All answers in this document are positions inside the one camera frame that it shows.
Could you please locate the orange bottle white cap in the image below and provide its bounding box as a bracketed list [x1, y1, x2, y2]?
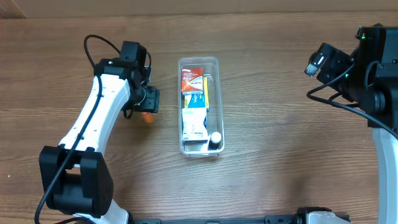
[141, 112, 154, 123]

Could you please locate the blue VapoDrops box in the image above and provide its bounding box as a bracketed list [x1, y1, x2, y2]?
[184, 77, 210, 111]

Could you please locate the red white medicine box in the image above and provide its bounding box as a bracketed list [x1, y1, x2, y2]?
[181, 67, 203, 95]

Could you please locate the white blue medicine box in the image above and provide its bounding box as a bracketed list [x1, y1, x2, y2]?
[182, 108, 208, 141]

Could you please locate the clear plastic container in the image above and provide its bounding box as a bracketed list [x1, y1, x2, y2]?
[178, 57, 224, 157]

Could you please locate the black bottle white cap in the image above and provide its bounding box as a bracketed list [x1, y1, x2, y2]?
[208, 132, 222, 150]

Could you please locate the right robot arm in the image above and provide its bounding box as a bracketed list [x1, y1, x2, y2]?
[304, 24, 397, 223]

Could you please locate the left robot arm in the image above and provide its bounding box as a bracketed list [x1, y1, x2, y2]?
[34, 41, 160, 223]

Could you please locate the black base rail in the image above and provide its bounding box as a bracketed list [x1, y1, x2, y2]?
[128, 215, 305, 224]

